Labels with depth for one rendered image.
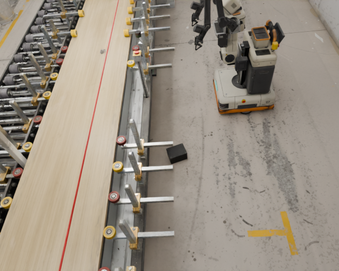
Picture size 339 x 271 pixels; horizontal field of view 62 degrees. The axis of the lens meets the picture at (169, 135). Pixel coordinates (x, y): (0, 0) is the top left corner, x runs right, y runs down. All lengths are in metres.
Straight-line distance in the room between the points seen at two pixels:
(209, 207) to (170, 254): 0.59
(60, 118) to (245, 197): 1.93
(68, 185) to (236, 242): 1.57
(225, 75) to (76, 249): 2.65
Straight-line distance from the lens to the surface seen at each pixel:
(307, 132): 3.60
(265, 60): 3.15
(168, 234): 1.96
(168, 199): 2.05
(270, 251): 2.84
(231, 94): 3.45
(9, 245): 2.23
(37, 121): 2.77
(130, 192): 1.86
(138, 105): 2.94
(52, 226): 2.13
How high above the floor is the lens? 2.67
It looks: 52 degrees down
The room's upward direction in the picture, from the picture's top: 10 degrees counter-clockwise
